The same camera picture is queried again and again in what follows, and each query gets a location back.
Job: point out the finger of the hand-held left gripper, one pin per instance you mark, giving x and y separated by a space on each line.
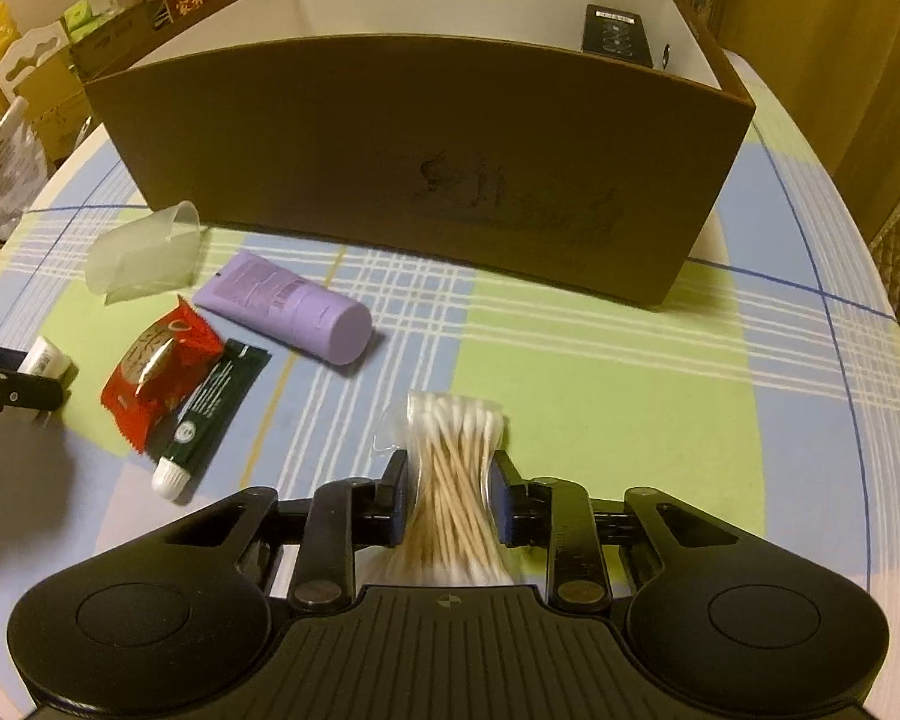
22 388

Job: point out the brown storage carton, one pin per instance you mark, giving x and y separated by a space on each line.
112 37

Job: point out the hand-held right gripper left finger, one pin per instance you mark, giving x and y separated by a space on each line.
399 502

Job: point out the dark green tube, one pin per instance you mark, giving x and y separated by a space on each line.
210 412

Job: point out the clear plastic cup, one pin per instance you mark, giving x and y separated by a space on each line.
146 251

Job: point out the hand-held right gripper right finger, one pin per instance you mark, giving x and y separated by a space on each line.
499 502

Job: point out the golden curtain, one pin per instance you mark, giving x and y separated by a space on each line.
832 52

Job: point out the red snack packet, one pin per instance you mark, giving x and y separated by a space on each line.
157 367

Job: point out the small white tube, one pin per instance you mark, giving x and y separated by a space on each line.
46 360

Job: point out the bag of cotton swabs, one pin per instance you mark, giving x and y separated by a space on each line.
450 465

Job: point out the black product box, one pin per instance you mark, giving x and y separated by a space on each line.
616 34

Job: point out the purple tube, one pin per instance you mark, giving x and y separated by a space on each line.
292 304

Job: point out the crumpled plastic bag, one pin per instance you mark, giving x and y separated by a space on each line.
4 172

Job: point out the brown cardboard box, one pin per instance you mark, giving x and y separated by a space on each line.
420 165

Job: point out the plaid cloth covered desktop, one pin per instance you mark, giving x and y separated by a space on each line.
607 390

